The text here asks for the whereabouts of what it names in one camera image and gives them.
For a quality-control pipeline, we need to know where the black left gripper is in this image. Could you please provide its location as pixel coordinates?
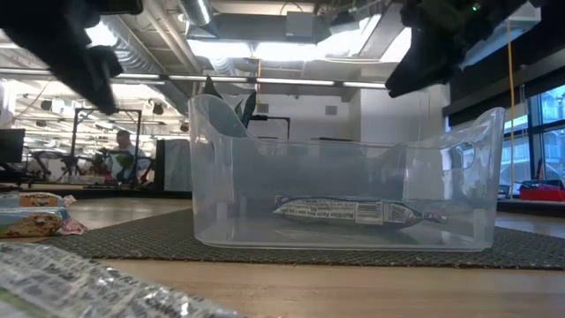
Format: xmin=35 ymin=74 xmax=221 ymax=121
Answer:
xmin=0 ymin=0 xmax=145 ymax=116

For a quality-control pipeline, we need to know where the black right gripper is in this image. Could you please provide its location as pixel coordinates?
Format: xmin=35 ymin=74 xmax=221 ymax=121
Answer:
xmin=385 ymin=0 xmax=531 ymax=99

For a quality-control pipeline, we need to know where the granola bar with barcode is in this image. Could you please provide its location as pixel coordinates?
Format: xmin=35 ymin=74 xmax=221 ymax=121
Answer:
xmin=272 ymin=194 xmax=448 ymax=230

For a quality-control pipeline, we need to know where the silver printed granola bar wrapper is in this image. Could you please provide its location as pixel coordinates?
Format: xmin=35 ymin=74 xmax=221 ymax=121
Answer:
xmin=0 ymin=241 xmax=242 ymax=318

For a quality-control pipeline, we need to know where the person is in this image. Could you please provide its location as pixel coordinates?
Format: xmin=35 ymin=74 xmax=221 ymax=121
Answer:
xmin=108 ymin=129 xmax=152 ymax=185

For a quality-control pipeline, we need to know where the black computer monitor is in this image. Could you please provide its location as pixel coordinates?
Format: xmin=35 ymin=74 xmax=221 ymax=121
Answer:
xmin=0 ymin=127 xmax=26 ymax=165

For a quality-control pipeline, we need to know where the gray partition cabinet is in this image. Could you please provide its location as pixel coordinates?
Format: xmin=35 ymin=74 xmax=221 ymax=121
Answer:
xmin=153 ymin=138 xmax=193 ymax=193

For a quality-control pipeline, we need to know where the long ceiling light strip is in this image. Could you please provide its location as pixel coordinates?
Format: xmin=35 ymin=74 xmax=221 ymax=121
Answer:
xmin=109 ymin=72 xmax=390 ymax=90

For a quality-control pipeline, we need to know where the gray woven placemat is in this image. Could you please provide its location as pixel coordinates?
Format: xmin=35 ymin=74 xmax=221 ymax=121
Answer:
xmin=37 ymin=207 xmax=565 ymax=270

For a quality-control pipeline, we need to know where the red box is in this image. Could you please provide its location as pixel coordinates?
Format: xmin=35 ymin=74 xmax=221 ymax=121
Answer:
xmin=518 ymin=184 xmax=565 ymax=203

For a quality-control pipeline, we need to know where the clear plastic bin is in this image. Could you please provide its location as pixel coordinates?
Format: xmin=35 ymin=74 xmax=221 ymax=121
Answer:
xmin=187 ymin=93 xmax=508 ymax=253

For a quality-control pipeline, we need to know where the black metal rig frame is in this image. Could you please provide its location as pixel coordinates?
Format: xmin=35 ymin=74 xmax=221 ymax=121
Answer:
xmin=70 ymin=107 xmax=143 ymax=186

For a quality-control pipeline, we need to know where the yellow hanging cable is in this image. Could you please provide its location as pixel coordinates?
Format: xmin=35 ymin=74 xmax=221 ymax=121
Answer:
xmin=504 ymin=19 xmax=517 ymax=189

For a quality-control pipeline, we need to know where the silver ceiling duct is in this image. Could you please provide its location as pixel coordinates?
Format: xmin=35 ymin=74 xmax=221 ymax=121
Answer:
xmin=178 ymin=0 xmax=215 ymax=28

